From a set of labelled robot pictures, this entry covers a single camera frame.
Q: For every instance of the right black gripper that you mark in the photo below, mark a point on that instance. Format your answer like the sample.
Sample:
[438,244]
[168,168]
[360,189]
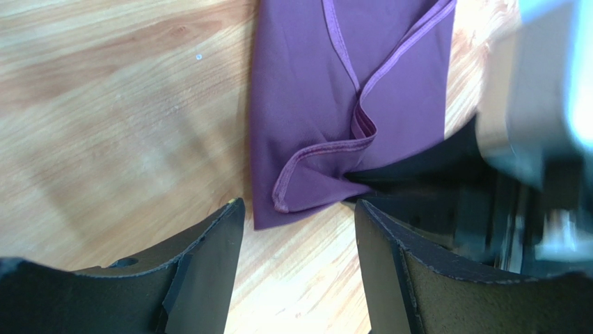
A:
[512,227]

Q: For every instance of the purple cloth napkin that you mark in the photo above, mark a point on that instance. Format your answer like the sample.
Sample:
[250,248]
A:
[339,87]

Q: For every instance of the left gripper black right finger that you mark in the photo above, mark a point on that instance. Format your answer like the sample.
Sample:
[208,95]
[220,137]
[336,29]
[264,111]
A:
[413,285]

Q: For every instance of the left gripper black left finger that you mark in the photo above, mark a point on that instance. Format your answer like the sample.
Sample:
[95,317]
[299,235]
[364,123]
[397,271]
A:
[183,284]

